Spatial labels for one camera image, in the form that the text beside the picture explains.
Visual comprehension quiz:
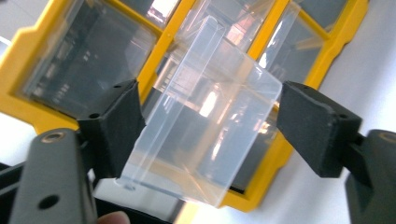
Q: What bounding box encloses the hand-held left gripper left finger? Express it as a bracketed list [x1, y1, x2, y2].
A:
[8, 78, 147, 224]

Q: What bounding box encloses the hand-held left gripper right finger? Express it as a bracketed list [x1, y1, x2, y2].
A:
[276, 81, 396, 224]

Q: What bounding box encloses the clear plastic drawer bin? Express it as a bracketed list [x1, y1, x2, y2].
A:
[115, 15, 283, 208]

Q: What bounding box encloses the yellow black organizer cabinet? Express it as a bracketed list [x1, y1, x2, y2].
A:
[0, 0, 372, 213]

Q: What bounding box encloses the grid of clear drawers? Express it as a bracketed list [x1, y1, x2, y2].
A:
[22, 0, 349, 194]

